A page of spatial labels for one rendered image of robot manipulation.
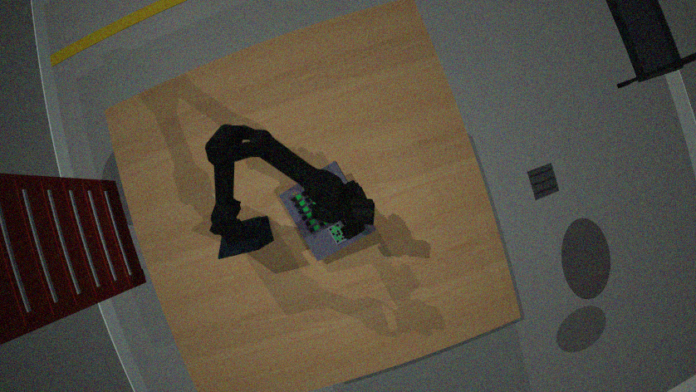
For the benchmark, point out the grey switch panel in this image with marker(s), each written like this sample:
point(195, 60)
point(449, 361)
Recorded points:
point(322, 238)

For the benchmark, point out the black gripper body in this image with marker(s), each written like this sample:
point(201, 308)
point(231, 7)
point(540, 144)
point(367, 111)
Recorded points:
point(351, 230)

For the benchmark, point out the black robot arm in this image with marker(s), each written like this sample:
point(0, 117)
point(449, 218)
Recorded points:
point(324, 188)

